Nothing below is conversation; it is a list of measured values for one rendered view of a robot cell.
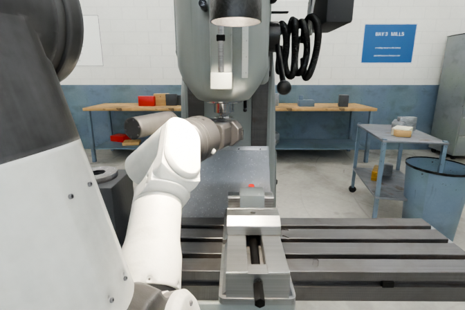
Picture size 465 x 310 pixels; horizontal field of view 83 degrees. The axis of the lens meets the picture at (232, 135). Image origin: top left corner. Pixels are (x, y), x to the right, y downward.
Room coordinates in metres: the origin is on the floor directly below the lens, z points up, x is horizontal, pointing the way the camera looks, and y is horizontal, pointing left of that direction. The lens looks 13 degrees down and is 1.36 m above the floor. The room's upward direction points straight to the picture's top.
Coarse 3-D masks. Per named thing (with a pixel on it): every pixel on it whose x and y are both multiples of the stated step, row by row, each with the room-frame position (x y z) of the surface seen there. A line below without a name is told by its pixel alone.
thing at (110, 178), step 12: (96, 168) 0.62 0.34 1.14; (108, 168) 0.62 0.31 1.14; (96, 180) 0.56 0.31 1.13; (108, 180) 0.57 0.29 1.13; (120, 180) 0.59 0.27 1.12; (108, 192) 0.54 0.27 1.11; (120, 192) 0.58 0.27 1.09; (132, 192) 0.64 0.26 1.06; (108, 204) 0.54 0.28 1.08; (120, 204) 0.57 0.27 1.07; (120, 216) 0.57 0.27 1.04; (120, 228) 0.56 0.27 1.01; (120, 240) 0.55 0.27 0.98
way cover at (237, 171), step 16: (208, 160) 0.96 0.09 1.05; (224, 160) 0.96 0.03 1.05; (240, 160) 0.96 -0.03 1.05; (256, 160) 0.96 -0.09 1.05; (208, 176) 0.94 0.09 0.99; (224, 176) 0.93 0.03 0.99; (240, 176) 0.93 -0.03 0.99; (256, 176) 0.93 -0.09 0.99; (192, 192) 0.90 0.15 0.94; (208, 192) 0.90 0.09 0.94; (224, 192) 0.90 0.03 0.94; (192, 208) 0.86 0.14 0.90; (208, 208) 0.86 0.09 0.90; (224, 208) 0.86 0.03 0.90
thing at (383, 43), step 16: (96, 16) 4.84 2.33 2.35; (96, 32) 4.84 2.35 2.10; (368, 32) 4.80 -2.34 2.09; (384, 32) 4.80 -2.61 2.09; (400, 32) 4.80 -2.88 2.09; (416, 32) 4.80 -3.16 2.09; (96, 48) 4.84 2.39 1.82; (368, 48) 4.80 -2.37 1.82; (384, 48) 4.80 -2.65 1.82; (400, 48) 4.80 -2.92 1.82; (80, 64) 4.84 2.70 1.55; (96, 64) 4.84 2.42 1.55
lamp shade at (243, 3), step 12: (216, 0) 0.37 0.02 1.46; (228, 0) 0.36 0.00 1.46; (240, 0) 0.36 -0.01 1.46; (252, 0) 0.37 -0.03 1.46; (216, 12) 0.37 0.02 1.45; (228, 12) 0.36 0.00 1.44; (240, 12) 0.36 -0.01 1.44; (252, 12) 0.37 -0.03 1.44; (216, 24) 0.42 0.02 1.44; (228, 24) 0.43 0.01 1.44; (240, 24) 0.43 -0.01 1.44; (252, 24) 0.42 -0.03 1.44
